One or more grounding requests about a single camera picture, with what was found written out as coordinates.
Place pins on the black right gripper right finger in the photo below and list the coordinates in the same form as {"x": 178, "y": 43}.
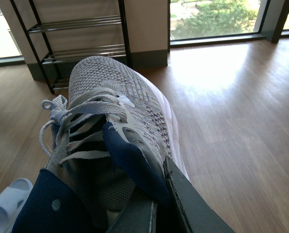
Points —
{"x": 193, "y": 214}

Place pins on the light blue slipper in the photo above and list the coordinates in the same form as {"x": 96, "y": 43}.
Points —
{"x": 12, "y": 199}

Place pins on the grey knit sneaker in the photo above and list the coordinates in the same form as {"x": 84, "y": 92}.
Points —
{"x": 110, "y": 136}

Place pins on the black metal shoe rack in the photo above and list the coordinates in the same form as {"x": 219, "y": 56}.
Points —
{"x": 63, "y": 32}

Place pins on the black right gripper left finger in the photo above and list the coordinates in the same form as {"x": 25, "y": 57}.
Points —
{"x": 138, "y": 216}

